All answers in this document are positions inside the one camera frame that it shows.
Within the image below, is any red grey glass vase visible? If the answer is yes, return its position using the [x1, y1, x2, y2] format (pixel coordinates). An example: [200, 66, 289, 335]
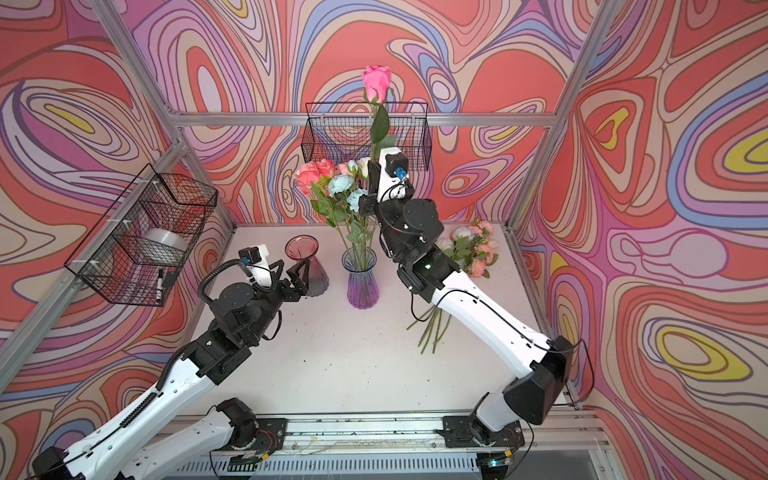
[285, 235, 330, 297]

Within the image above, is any magenta rose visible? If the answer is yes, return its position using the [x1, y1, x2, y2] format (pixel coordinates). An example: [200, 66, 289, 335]
[362, 65, 394, 163]

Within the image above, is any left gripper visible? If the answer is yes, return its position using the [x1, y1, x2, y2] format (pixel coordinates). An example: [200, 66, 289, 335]
[240, 257, 307, 348]

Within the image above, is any light blue flower stem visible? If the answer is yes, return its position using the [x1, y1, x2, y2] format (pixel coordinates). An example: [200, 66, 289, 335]
[327, 174, 369, 271]

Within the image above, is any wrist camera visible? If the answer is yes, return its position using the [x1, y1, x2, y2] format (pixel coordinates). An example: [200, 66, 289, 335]
[377, 147, 409, 202]
[238, 244, 273, 291]

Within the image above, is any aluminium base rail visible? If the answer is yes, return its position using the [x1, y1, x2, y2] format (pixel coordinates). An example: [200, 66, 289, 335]
[119, 409, 607, 480]

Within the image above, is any bunch of artificial flowers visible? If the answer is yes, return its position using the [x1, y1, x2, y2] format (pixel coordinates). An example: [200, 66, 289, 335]
[408, 220, 498, 354]

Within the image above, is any back wire basket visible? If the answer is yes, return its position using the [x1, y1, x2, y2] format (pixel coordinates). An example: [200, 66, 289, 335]
[301, 100, 432, 171]

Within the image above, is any large salmon pink rose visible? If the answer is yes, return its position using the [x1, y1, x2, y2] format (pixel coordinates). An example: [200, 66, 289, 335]
[315, 159, 335, 178]

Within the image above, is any black marker pen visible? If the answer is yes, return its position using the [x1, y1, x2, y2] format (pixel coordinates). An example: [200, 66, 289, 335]
[155, 269, 164, 305]

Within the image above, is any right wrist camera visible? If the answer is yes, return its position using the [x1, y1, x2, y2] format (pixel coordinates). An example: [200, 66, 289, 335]
[377, 147, 409, 202]

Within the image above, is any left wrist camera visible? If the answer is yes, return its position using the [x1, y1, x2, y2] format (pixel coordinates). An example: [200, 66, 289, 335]
[238, 244, 273, 291]

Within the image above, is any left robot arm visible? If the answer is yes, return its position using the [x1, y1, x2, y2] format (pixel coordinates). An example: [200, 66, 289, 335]
[32, 245, 309, 479]

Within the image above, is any blue purple glass vase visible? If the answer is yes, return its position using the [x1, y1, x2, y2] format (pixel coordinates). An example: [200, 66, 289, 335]
[341, 247, 379, 310]

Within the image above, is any white rose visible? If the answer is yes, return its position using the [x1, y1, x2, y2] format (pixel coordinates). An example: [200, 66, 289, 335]
[356, 157, 371, 181]

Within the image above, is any silver tape roll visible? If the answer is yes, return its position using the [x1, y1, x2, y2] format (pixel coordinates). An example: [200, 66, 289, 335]
[143, 228, 188, 252]

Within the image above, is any left wire basket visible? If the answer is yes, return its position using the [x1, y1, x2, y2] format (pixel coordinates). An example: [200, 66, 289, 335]
[64, 165, 218, 307]

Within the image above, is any wire basket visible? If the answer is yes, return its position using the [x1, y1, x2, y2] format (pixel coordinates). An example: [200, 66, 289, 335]
[301, 100, 432, 171]
[64, 165, 218, 307]

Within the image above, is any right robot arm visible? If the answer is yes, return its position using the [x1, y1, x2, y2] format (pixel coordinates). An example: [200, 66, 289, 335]
[360, 149, 577, 442]

